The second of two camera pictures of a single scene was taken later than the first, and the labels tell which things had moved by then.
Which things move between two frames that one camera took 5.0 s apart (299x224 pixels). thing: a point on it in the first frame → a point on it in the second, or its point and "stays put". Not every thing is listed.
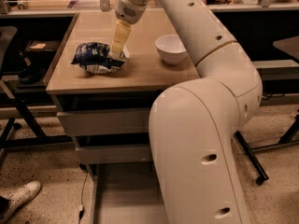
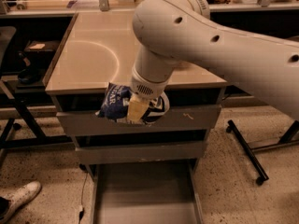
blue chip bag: [97, 58] → [116, 102]
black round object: [32, 75] stays put
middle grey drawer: [91, 155] stays put
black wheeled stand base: [251, 157] stays put
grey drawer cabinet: [108, 115] stays put
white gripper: [130, 12] → [147, 88]
